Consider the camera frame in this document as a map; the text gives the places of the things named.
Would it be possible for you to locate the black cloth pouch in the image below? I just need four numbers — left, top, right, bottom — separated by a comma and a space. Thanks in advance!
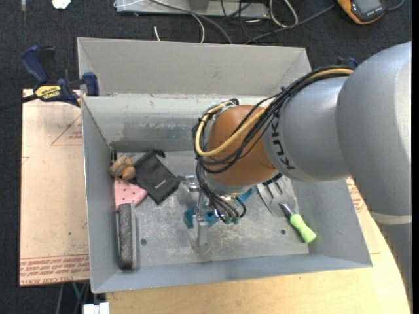
132, 149, 181, 205

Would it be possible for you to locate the tan toy animal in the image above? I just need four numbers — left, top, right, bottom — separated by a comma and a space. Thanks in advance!
109, 154, 136, 180

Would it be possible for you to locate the grey metal bin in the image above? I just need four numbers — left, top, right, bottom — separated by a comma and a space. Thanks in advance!
77, 37, 373, 294

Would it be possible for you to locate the blue plastic tool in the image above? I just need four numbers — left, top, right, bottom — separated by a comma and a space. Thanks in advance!
182, 188, 255, 230

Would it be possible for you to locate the clear glass thing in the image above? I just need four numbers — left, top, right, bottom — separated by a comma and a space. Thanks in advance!
177, 174, 201, 206

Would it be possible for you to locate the dark green flat block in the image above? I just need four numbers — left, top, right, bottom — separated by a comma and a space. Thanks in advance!
117, 203, 138, 270

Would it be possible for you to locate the pink perforated sponge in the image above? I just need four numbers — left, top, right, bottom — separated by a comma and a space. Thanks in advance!
113, 177, 148, 212

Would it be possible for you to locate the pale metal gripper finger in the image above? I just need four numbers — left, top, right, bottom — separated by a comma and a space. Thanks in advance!
196, 221, 210, 246

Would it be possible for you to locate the green handled small tool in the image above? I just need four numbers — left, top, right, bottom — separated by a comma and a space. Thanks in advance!
278, 202, 318, 244

